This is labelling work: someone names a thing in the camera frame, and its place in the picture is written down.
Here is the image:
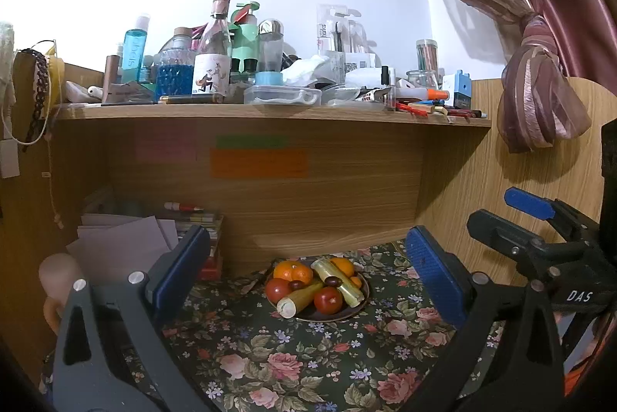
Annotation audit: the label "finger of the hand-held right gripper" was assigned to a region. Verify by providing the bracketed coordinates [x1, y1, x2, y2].
[504, 187, 599, 240]
[467, 208, 570, 279]

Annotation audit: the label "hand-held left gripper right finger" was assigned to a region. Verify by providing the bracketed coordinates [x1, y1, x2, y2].
[400, 226, 565, 412]

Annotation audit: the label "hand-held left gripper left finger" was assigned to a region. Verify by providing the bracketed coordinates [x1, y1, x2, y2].
[51, 226, 213, 412]

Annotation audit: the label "slim pale corn cob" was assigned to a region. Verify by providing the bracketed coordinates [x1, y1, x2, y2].
[311, 258, 363, 308]

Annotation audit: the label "large red tomato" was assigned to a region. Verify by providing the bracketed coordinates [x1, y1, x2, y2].
[265, 278, 291, 303]

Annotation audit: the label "small red tomato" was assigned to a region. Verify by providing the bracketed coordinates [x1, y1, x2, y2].
[314, 287, 344, 314]

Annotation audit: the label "thick yellow corn cob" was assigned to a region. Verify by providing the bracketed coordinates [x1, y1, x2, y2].
[276, 280, 325, 319]

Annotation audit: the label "brown round plate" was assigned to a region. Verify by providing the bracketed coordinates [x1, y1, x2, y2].
[266, 264, 371, 323]

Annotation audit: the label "stack of books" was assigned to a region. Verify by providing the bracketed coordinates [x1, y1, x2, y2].
[164, 209, 225, 282]

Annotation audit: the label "white paper sheets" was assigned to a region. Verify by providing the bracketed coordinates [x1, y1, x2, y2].
[66, 213, 180, 286]

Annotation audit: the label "large orange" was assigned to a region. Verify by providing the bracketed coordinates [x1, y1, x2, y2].
[330, 257, 356, 278]

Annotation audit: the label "pink striped curtain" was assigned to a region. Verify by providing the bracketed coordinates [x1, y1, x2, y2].
[402, 0, 617, 154]

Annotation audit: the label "peach rubber doll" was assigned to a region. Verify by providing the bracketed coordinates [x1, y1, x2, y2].
[39, 253, 86, 336]

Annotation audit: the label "wooden shelf unit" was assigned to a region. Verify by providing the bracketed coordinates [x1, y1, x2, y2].
[0, 60, 617, 374]

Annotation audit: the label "pink sticky note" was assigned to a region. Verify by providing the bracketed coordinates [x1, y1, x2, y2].
[136, 131, 198, 163]

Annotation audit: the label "pile of pencils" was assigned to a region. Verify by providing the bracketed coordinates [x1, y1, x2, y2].
[395, 100, 484, 122]

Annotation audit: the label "blue and white box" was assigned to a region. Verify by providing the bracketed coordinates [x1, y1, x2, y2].
[442, 69, 472, 109]

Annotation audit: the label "orange sticky note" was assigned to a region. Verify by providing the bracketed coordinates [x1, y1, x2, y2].
[211, 148, 309, 179]

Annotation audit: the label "floral tablecloth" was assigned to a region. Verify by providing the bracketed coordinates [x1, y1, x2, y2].
[41, 241, 570, 412]

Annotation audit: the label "orange marker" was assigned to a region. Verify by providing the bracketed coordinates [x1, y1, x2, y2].
[410, 88, 452, 101]

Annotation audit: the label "green sticky note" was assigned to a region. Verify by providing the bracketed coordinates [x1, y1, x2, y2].
[215, 135, 289, 149]

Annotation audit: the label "small glass jar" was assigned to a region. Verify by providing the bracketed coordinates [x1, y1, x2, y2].
[407, 69, 439, 91]

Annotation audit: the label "blue bead jar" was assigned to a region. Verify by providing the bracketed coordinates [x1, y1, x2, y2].
[157, 26, 197, 101]

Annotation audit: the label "clear plastic box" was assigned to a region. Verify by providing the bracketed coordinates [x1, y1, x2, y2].
[243, 84, 323, 107]

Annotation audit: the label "brown tube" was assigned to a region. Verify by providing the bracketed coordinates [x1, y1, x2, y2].
[103, 55, 121, 91]

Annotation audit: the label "clear bottle with illustrated label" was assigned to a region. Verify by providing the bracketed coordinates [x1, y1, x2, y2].
[193, 0, 233, 97]

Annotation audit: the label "blue liquid bottle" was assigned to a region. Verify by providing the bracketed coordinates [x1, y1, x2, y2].
[121, 14, 152, 84]

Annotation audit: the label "black lace headband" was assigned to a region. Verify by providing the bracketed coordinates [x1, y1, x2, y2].
[22, 48, 51, 145]

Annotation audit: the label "clear bottle with silver cap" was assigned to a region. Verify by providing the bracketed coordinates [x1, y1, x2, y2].
[255, 19, 285, 87]

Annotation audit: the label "crumpled white tissue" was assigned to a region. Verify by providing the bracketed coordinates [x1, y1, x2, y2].
[282, 54, 333, 87]

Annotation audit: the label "green pump bottle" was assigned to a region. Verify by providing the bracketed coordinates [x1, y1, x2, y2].
[230, 1, 261, 80]

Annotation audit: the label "clear blister packs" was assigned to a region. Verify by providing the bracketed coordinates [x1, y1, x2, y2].
[315, 3, 371, 56]

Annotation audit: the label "white wall switch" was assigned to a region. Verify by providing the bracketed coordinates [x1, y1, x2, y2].
[0, 139, 21, 178]

